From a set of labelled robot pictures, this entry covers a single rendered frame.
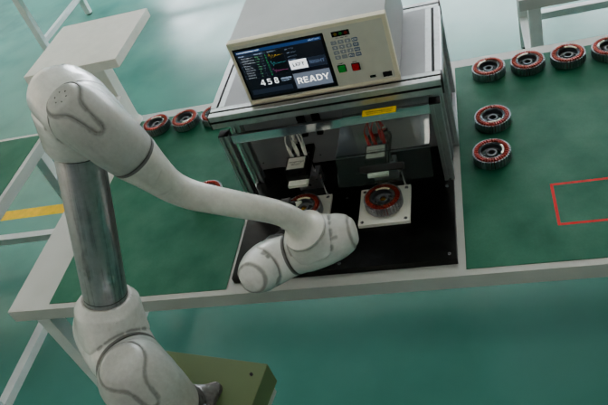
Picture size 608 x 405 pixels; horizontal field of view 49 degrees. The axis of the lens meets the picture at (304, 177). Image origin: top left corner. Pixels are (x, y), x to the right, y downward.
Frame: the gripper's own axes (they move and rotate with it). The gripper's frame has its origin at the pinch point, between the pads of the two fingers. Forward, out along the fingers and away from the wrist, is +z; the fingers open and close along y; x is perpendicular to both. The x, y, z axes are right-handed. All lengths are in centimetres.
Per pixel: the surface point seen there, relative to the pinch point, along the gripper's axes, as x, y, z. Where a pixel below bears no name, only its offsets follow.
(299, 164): -0.1, 15.8, 11.3
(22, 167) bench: 134, 35, 57
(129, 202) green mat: 72, 14, 30
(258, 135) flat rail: 8.5, 27.5, 8.1
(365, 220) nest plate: -16.0, -3.8, 8.1
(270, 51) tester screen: -4.8, 49.1, -1.0
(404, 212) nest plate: -27.6, -4.2, 9.2
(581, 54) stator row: -87, 23, 65
